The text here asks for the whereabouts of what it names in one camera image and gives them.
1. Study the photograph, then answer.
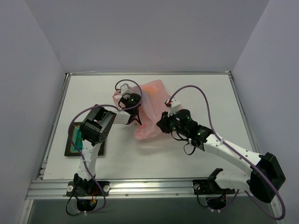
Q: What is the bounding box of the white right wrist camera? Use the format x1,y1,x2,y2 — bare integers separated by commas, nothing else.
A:
165,98,181,117

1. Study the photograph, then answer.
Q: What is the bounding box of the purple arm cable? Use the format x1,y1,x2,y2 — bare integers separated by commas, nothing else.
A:
68,79,142,214
170,85,286,220

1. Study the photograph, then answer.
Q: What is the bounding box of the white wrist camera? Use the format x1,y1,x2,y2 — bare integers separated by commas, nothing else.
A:
165,98,181,117
120,83,132,96

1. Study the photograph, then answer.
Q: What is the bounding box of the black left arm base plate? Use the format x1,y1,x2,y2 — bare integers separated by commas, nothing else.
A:
66,180,110,197

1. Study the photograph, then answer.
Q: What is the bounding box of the pink plastic bag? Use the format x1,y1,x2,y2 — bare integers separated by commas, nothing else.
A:
112,79,172,141

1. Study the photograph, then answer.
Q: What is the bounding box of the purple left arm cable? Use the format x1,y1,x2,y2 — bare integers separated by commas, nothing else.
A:
68,79,142,214

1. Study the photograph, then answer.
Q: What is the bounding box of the aluminium front rail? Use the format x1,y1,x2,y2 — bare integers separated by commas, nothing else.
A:
25,176,279,200

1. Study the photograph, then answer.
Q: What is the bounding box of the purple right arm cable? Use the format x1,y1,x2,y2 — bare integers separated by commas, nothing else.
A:
170,85,286,220

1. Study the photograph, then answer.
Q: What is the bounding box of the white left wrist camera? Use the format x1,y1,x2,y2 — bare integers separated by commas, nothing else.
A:
120,83,132,96

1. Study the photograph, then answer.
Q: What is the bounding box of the green square ceramic plate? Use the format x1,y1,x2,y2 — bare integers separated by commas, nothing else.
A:
64,121,107,157

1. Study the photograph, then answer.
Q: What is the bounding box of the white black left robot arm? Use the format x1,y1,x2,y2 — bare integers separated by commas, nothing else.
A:
73,93,142,190

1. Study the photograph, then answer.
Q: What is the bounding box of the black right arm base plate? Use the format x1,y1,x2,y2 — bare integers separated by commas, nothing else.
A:
192,179,235,195

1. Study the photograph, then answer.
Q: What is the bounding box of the orange fake fruit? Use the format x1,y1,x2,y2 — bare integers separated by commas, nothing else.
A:
147,86,159,94

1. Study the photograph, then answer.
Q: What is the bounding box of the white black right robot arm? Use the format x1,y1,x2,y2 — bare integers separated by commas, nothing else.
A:
157,109,286,203

